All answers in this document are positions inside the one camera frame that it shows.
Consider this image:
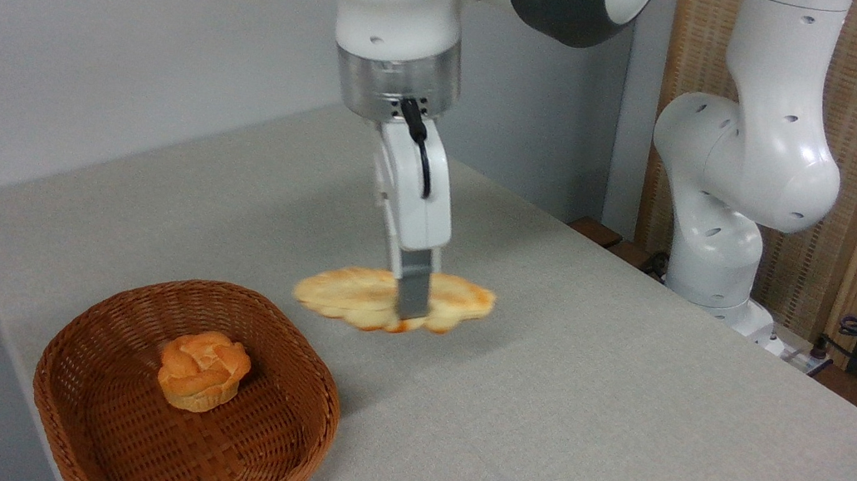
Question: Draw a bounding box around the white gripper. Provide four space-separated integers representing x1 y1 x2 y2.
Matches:
347 114 468 328

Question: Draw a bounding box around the long braided bread loaf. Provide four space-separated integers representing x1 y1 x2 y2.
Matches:
288 253 500 349

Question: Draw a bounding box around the round orange bread roll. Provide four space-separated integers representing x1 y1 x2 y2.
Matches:
152 324 257 420

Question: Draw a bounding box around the brown wicker basket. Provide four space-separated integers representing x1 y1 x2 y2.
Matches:
19 257 356 481

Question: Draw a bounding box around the grey tablecloth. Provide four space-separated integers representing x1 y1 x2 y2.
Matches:
0 56 857 481

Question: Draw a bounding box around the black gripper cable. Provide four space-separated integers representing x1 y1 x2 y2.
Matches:
387 96 445 201

